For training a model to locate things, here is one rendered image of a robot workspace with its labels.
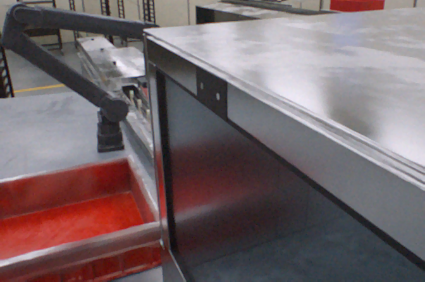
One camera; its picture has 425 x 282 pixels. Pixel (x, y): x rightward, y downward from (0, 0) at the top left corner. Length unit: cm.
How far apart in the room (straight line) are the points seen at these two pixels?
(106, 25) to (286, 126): 106
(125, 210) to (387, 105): 84
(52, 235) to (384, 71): 82
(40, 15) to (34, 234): 57
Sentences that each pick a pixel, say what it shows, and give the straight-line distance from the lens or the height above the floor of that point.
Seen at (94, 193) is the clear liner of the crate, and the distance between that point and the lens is 104.
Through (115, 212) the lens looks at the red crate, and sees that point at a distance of 98.
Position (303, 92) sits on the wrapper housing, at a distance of 21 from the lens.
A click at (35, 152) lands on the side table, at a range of 139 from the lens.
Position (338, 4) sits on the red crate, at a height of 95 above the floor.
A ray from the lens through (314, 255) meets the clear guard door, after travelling 21.
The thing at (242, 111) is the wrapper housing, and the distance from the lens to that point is 23.
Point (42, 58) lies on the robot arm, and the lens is 121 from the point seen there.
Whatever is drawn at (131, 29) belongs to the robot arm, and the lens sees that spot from 125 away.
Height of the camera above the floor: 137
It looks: 22 degrees down
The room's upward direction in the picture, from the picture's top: 1 degrees counter-clockwise
